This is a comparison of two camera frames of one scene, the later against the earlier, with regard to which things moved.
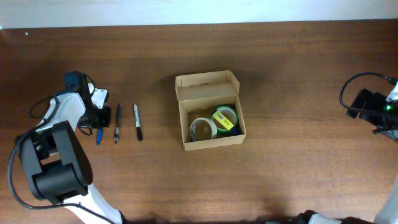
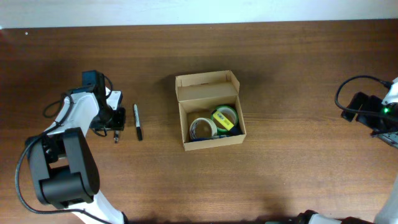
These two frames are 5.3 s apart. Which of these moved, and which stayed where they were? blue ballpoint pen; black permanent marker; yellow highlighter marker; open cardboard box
Moved: blue ballpoint pen
Stayed: yellow highlighter marker; open cardboard box; black permanent marker
